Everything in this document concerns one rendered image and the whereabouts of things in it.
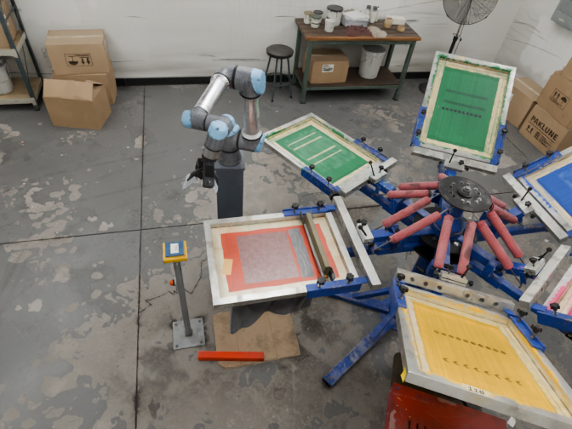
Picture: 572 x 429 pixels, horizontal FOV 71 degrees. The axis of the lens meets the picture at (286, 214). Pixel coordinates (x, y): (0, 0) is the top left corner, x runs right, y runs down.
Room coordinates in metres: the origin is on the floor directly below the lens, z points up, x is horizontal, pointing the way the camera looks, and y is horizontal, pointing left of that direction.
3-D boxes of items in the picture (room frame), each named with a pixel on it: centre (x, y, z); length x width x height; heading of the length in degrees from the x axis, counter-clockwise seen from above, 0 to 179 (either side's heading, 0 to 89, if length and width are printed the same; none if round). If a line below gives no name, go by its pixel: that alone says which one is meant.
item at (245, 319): (1.23, 0.00, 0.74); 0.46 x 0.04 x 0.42; 108
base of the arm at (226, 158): (1.94, 0.39, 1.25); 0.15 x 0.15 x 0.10
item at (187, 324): (1.38, 0.59, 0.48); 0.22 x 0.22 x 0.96; 18
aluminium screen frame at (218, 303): (1.45, 0.02, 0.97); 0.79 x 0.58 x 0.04; 108
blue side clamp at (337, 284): (1.26, -0.30, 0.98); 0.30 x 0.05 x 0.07; 108
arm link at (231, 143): (1.94, 0.38, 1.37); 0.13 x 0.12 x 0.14; 83
